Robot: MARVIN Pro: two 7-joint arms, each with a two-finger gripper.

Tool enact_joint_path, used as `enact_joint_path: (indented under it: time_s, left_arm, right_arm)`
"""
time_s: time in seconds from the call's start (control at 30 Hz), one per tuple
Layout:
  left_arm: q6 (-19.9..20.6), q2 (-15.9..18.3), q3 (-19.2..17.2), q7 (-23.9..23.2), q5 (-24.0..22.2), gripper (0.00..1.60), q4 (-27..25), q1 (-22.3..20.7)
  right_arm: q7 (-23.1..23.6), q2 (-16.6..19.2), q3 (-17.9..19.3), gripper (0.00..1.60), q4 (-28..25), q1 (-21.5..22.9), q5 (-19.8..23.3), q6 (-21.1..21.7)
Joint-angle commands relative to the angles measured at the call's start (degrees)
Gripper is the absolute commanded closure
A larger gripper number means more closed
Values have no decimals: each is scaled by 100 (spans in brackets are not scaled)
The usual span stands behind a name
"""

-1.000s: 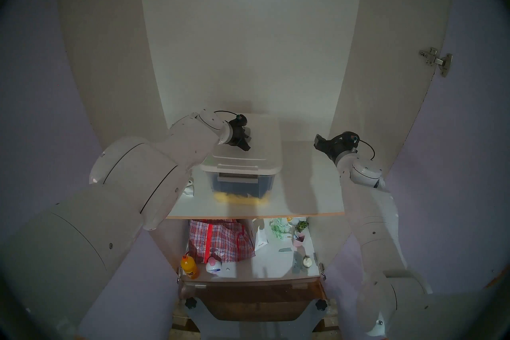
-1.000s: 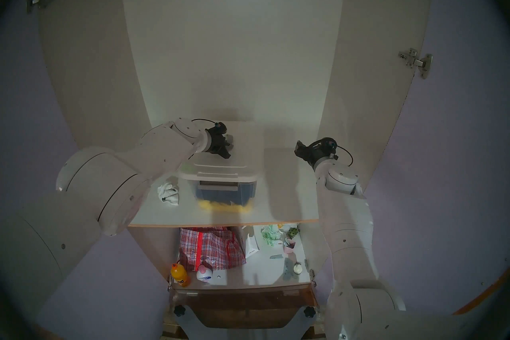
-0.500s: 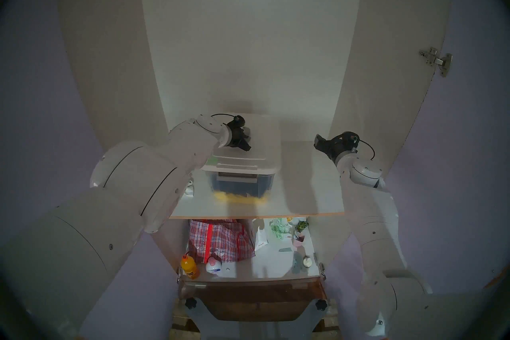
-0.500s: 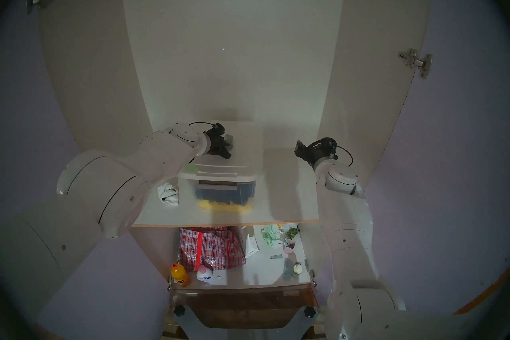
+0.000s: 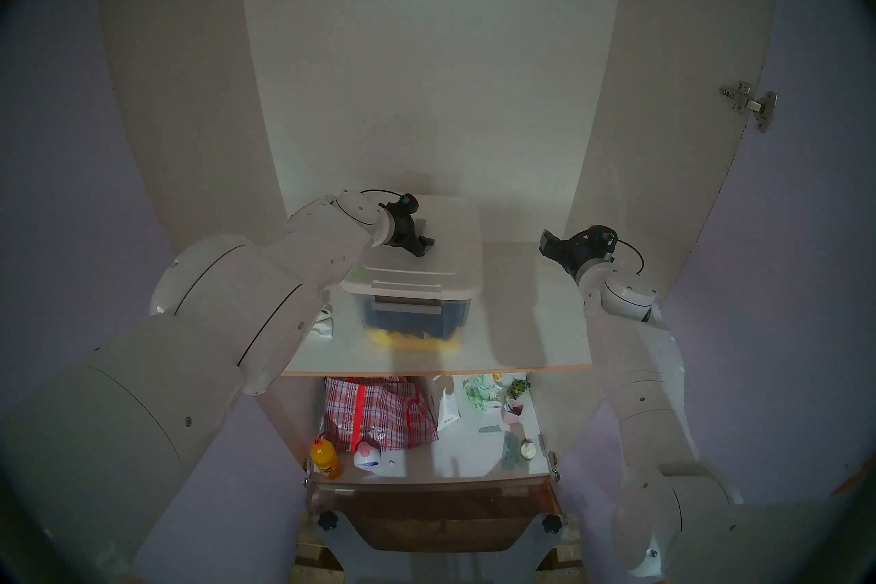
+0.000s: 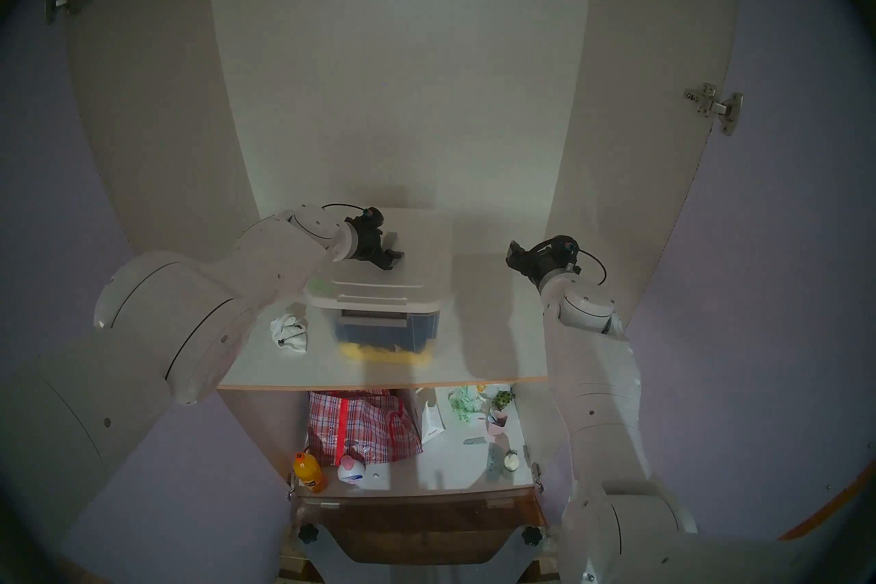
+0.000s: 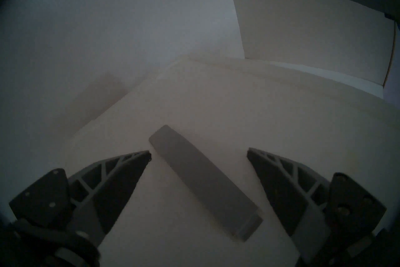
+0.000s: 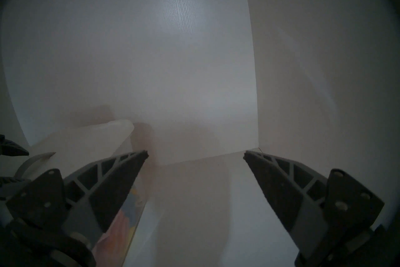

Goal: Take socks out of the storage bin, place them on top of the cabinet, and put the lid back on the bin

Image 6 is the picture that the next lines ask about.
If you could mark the orange bottle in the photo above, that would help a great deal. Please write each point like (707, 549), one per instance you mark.
(309, 473)

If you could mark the white sock pair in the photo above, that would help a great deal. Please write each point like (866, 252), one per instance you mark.
(289, 333)

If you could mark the green white plastic bag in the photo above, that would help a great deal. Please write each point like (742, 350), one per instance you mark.
(464, 401)

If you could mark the small round white object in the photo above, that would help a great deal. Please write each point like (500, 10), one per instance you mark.
(512, 461)

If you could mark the red plaid bag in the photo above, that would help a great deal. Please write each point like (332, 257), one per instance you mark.
(356, 425)

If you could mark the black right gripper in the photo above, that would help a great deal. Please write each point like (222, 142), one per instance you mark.
(547, 257)

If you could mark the yellow socks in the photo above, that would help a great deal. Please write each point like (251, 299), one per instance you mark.
(387, 353)

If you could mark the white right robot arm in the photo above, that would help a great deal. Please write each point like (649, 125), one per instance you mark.
(602, 384)

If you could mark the small green plant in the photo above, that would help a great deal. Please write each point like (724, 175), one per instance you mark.
(504, 399)

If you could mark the white bin lid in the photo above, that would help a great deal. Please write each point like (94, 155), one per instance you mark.
(410, 275)

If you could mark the pink cup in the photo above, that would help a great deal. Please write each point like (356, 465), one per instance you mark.
(497, 424)

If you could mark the white wardrobe cabinet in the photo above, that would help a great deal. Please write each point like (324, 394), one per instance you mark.
(410, 76)

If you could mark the white bottle pink cap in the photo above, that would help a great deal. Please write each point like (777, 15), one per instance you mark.
(352, 472)

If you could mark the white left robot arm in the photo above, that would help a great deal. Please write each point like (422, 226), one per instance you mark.
(205, 316)

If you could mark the grey robot torso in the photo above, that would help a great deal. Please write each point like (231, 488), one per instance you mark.
(328, 562)

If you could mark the metal cabinet door hinge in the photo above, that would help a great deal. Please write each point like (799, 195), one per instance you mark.
(65, 2)
(718, 107)

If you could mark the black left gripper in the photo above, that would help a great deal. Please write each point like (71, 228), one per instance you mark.
(366, 240)

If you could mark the black knob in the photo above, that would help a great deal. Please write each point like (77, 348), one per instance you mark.
(532, 536)
(308, 534)

